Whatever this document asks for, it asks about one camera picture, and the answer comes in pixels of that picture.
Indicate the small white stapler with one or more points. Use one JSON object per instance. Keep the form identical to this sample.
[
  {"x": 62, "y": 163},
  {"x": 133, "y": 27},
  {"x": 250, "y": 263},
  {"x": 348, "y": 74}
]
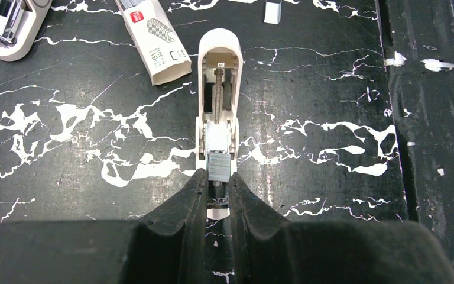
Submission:
[{"x": 219, "y": 73}]

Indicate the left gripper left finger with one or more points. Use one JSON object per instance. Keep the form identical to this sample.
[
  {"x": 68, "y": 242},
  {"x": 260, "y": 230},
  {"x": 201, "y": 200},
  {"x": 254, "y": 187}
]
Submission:
[{"x": 165, "y": 246}]

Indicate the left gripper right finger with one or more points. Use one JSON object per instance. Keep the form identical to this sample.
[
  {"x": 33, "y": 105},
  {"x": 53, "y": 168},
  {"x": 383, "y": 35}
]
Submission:
[{"x": 268, "y": 248}]

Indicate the staple tray with staples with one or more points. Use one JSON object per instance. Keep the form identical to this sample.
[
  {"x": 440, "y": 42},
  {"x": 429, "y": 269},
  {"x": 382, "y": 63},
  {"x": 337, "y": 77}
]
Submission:
[{"x": 164, "y": 56}]

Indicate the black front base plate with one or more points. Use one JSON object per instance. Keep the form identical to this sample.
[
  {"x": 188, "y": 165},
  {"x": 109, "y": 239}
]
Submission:
[{"x": 418, "y": 40}]

